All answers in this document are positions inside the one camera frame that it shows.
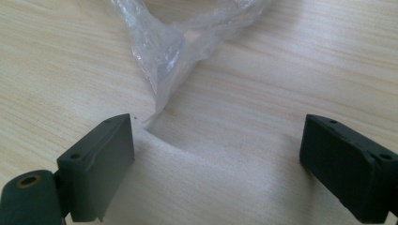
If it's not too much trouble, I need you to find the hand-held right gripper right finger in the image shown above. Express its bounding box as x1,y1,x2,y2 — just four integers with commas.
298,113,398,225

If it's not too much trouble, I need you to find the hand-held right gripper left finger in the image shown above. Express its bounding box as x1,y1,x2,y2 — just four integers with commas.
56,112,136,223

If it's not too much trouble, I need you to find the clear plastic bag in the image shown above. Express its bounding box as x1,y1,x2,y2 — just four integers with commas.
110,0,272,122

